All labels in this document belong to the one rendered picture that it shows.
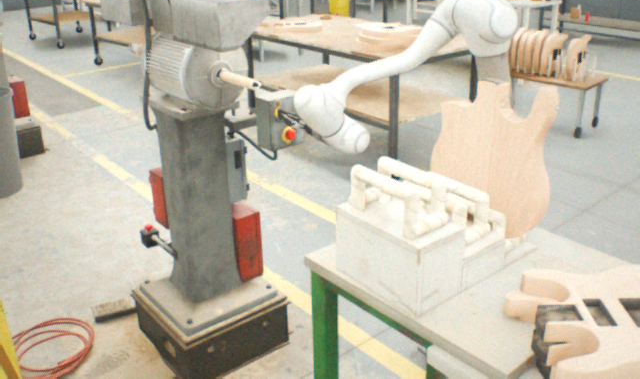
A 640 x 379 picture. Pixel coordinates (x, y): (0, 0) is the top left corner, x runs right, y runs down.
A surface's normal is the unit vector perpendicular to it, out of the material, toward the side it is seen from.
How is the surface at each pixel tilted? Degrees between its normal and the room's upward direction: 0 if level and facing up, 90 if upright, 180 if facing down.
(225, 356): 90
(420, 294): 90
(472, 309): 0
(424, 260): 90
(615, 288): 0
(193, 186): 90
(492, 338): 0
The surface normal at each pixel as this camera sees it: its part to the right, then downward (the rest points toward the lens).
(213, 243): 0.64, 0.27
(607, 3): -0.77, 0.25
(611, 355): -0.02, -0.93
